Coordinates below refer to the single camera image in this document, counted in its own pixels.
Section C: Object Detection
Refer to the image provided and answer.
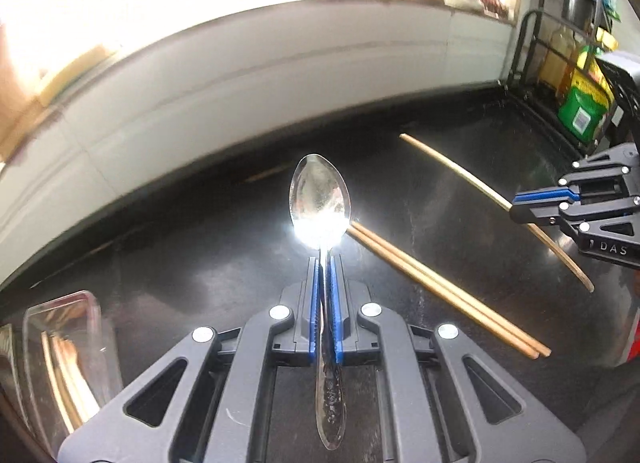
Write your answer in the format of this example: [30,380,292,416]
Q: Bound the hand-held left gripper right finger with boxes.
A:
[329,255,586,463]

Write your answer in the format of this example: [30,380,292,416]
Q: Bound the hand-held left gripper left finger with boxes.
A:
[57,257,322,463]

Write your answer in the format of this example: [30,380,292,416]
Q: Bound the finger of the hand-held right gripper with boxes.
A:
[509,202,640,244]
[512,142,640,208]

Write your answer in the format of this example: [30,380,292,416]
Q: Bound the long wooden chopstick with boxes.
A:
[351,222,552,353]
[399,133,595,293]
[346,228,540,360]

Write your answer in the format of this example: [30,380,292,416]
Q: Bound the metal spoon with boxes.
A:
[288,154,352,450]

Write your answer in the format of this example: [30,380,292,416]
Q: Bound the clear plastic container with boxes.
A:
[0,289,124,451]

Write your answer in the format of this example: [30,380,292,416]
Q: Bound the bundle of wooden chopsticks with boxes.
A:
[40,330,101,436]

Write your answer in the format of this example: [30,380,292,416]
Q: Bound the green bottle with yellow cap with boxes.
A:
[556,28,621,145]

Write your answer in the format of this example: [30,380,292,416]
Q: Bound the amber oil bottle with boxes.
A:
[542,26,576,94]

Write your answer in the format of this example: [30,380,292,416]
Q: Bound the black hanging cup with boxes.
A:
[562,0,598,34]

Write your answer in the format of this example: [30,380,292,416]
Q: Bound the black metal rack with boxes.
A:
[505,0,621,154]

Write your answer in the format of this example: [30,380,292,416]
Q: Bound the glass jar of chili flakes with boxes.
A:
[477,0,520,22]

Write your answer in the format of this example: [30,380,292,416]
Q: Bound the red cloth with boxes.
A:
[620,313,640,369]

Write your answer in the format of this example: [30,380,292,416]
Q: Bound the yellow sponge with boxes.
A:
[41,46,123,104]

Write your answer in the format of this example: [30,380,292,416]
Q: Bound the bamboo cup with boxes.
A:
[0,23,51,160]

